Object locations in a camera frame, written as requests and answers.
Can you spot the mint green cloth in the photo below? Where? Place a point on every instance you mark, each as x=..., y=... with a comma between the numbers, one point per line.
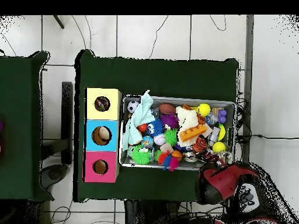
x=140, y=112

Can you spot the green puffer ball with eyes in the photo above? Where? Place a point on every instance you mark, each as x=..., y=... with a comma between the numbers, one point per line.
x=140, y=155

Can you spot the multicolour spiky caterpillar toy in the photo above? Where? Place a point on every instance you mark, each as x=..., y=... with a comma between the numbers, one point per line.
x=168, y=161

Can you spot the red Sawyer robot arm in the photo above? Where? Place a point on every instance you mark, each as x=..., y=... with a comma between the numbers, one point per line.
x=224, y=182

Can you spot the shallow mesh bin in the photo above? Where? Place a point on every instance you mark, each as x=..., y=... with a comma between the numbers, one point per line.
x=130, y=163

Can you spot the wooden box with three holes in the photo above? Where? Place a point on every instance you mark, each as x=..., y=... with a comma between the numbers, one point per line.
x=102, y=115

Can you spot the purple spiky toy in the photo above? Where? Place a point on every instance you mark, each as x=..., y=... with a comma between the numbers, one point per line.
x=169, y=120

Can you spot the brown toy football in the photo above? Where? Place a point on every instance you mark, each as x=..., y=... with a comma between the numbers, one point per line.
x=167, y=108

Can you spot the small soccer ball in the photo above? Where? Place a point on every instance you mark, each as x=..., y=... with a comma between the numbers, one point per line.
x=132, y=106

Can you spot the green spiky caterpillar toy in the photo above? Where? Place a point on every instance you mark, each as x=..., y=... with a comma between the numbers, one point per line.
x=170, y=137

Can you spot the cream yellow cloth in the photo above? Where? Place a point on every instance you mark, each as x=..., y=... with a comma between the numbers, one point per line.
x=186, y=116

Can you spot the orange toy brick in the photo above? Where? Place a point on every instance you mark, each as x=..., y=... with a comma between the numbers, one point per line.
x=191, y=133

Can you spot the yellow tennis ball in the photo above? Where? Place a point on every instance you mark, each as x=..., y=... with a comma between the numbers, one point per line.
x=204, y=110

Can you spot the smooth yellow ball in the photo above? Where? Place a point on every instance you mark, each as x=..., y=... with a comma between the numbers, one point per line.
x=218, y=147

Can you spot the black stand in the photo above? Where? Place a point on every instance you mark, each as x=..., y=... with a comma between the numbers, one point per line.
x=67, y=116

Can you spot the dark green side tablecloth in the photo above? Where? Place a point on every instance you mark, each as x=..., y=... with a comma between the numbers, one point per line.
x=16, y=116

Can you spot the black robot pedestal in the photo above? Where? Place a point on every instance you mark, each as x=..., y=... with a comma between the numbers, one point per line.
x=149, y=214

